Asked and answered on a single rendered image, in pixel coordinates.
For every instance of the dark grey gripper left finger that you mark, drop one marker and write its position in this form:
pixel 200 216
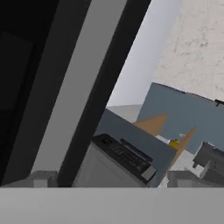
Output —
pixel 40 178

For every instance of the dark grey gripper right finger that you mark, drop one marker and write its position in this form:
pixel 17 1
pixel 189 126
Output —
pixel 186 179

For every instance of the dark grey appliance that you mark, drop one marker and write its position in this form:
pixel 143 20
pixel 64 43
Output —
pixel 210 156

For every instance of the small yellow object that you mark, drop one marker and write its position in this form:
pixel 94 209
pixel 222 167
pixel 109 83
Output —
pixel 174 143

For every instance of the blue-grey cupboard run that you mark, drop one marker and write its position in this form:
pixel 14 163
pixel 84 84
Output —
pixel 186 110

